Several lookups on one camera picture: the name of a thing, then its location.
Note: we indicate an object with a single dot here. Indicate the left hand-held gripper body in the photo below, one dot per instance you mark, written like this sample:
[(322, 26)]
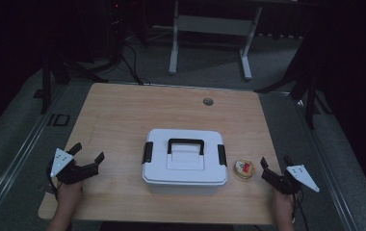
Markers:
[(75, 171)]

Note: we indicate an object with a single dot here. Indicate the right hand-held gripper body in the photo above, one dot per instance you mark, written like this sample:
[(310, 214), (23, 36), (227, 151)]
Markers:
[(283, 183)]

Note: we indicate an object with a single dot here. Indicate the round yellow tin red label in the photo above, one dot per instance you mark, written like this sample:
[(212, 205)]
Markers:
[(245, 169)]

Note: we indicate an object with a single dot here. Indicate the person's left hand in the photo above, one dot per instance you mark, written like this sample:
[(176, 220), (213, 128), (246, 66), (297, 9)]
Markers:
[(68, 194)]

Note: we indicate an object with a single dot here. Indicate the person's right hand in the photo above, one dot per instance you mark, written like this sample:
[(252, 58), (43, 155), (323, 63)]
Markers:
[(283, 207)]

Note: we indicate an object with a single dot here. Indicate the black tripod stand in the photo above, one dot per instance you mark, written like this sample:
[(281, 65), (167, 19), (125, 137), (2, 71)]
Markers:
[(60, 73), (306, 86)]

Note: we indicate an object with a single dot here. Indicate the black equipment rack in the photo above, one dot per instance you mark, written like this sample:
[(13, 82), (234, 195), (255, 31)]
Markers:
[(115, 29)]

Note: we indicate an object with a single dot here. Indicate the metal floor rail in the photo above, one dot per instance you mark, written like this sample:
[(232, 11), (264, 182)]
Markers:
[(327, 173), (20, 150)]

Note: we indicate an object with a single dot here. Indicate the white metal desk frame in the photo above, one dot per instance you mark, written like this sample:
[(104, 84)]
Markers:
[(213, 25)]

